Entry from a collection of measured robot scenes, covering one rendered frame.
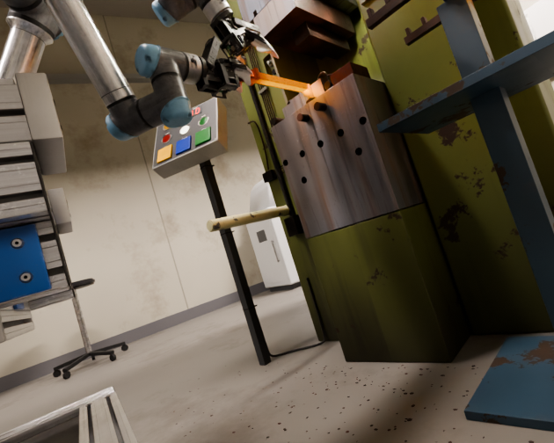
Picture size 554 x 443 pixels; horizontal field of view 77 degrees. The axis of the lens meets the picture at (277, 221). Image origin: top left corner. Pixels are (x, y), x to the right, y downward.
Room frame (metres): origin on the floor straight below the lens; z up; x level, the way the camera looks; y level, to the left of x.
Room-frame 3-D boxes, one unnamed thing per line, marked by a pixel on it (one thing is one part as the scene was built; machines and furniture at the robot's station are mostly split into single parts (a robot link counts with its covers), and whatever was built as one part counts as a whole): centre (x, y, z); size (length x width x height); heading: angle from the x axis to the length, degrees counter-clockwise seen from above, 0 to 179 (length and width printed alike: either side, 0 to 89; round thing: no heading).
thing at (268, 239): (4.14, -0.05, 0.66); 0.67 x 0.60 x 1.32; 121
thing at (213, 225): (1.43, 0.09, 0.62); 0.44 x 0.05 x 0.05; 137
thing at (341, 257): (1.38, -0.41, 0.23); 0.56 x 0.38 x 0.47; 137
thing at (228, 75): (0.94, 0.05, 0.98); 0.12 x 0.08 x 0.09; 137
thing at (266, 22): (1.41, -0.37, 1.32); 0.42 x 0.20 x 0.10; 137
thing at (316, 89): (1.41, -0.37, 0.96); 0.42 x 0.20 x 0.09; 137
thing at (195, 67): (0.88, 0.10, 0.99); 0.08 x 0.05 x 0.08; 47
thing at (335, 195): (1.38, -0.41, 0.69); 0.56 x 0.38 x 0.45; 137
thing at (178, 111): (0.83, 0.17, 0.89); 0.11 x 0.08 x 0.11; 73
